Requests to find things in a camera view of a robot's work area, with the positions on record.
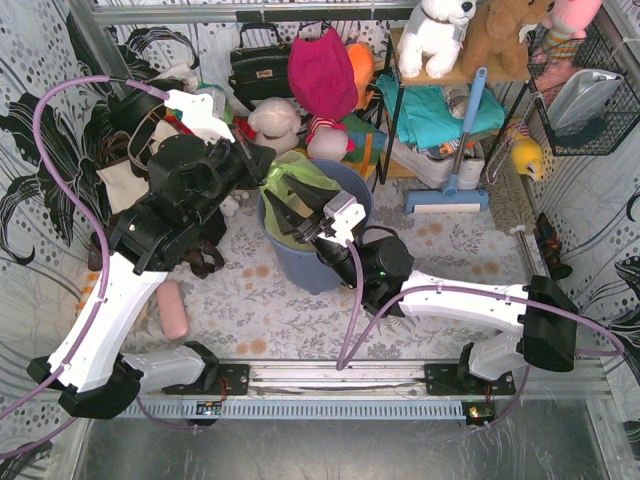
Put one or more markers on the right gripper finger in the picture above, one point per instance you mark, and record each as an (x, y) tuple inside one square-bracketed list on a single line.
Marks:
[(313, 197), (289, 221)]

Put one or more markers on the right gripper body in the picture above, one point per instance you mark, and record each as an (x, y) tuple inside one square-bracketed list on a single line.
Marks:
[(310, 228)]

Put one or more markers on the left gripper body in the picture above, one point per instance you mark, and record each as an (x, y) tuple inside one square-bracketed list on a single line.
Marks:
[(248, 159)]

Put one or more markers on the green trash bag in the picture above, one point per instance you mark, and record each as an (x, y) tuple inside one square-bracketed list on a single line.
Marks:
[(296, 164)]

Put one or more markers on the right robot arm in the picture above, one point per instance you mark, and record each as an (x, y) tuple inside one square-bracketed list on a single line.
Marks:
[(534, 320)]

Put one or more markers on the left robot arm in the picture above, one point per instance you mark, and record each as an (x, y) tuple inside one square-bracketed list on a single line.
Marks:
[(189, 178)]

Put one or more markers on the colourful printed bag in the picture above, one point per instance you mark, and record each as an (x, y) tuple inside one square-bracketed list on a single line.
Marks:
[(221, 107)]

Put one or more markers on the cream canvas tote bag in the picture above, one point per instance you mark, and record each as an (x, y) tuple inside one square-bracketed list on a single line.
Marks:
[(123, 187)]

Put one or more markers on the magenta cloth bag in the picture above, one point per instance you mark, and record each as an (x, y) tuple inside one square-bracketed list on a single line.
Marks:
[(321, 76)]

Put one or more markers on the red cloth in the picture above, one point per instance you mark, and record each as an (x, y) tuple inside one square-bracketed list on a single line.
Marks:
[(243, 126)]

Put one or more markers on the white plush sheep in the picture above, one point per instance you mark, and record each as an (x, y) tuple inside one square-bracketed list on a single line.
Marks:
[(276, 124)]

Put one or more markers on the pink plush doll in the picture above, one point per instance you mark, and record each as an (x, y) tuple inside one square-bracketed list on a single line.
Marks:
[(328, 139)]

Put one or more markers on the rainbow striped cloth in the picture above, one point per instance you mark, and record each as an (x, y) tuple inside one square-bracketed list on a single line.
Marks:
[(369, 142)]

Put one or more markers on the black leather handbag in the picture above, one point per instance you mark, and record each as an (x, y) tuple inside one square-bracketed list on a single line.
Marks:
[(260, 73)]

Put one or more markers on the white shoe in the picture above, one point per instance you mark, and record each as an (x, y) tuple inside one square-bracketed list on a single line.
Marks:
[(434, 173)]

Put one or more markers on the black round hat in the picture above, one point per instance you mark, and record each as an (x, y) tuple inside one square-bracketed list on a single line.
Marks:
[(125, 114)]

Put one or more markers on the teal folded cloth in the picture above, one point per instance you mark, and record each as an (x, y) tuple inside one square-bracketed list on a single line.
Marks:
[(424, 119)]

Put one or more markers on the orange plush toy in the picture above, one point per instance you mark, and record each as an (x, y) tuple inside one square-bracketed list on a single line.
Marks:
[(362, 61)]

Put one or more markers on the pink case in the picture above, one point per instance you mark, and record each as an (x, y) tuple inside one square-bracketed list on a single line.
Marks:
[(173, 316)]

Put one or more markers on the wooden metal shelf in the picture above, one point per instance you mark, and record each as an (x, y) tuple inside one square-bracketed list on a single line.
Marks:
[(456, 76)]

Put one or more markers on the orange checkered cloth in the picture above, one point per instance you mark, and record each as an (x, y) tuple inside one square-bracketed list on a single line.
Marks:
[(91, 280)]

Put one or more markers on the white plush dog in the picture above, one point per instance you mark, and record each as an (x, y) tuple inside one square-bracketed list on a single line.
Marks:
[(432, 38)]

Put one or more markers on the yellow plush toy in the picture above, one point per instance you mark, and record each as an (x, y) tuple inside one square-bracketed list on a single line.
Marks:
[(527, 156)]

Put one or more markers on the brown teddy bear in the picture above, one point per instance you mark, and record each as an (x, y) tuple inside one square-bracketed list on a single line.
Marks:
[(496, 29)]

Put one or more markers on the silver foil pouch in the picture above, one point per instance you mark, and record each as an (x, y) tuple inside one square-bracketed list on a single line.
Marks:
[(582, 97)]

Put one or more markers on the pink plush toy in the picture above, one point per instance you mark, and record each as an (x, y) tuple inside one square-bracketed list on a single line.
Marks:
[(566, 26)]

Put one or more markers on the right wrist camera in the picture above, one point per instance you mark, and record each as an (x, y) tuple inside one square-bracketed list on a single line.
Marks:
[(343, 214)]

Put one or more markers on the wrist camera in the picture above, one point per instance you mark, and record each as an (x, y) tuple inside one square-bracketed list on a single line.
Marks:
[(343, 214), (197, 115)]

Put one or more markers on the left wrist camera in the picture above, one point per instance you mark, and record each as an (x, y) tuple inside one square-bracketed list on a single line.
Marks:
[(197, 115)]

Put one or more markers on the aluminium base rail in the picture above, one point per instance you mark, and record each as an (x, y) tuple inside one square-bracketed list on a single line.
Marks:
[(401, 378)]

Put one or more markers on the black wire basket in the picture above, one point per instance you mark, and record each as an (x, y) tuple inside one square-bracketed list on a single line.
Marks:
[(602, 134)]

